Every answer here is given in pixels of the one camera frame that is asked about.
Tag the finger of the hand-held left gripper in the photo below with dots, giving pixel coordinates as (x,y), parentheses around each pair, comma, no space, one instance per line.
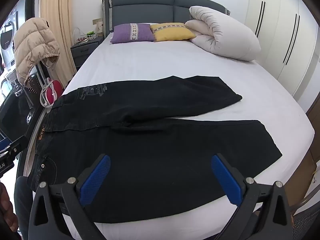
(18,143)

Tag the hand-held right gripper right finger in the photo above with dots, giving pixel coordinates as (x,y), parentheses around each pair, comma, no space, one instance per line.
(226,180)

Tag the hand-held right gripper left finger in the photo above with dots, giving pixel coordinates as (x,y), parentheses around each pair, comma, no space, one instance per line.
(96,180)

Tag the black pants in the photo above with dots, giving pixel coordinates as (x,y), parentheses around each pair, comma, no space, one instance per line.
(150,155)

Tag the person's left hand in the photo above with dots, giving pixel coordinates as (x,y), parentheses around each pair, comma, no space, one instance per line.
(6,207)

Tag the black studded bag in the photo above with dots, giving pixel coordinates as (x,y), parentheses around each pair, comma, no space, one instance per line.
(32,85)

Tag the red bag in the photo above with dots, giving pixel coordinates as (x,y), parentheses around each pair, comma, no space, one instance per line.
(56,90)

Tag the grey mesh chair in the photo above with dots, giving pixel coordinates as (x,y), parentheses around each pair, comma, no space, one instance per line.
(307,220)

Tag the wooden furniture panel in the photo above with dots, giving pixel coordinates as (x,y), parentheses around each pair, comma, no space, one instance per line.
(313,155)

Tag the beige puffer jacket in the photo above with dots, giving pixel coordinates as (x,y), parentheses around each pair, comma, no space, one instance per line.
(32,42)

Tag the white appliance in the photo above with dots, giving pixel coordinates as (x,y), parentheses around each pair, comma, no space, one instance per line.
(7,37)

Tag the dark grey nightstand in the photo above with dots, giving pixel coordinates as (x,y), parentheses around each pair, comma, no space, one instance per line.
(82,52)

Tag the bed with grey headboard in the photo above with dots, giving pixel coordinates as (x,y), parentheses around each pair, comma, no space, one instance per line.
(162,60)

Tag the beige curtain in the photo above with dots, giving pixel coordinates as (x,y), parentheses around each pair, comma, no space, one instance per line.
(62,10)

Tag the folded white duvet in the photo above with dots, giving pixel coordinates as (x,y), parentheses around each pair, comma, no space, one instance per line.
(225,30)

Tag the purple patterned pillow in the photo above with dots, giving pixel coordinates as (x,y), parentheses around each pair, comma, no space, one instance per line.
(130,33)

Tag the yellow patterned pillow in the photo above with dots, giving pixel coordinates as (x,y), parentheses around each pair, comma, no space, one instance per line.
(172,32)

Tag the white wardrobe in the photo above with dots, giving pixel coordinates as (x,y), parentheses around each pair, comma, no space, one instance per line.
(275,17)

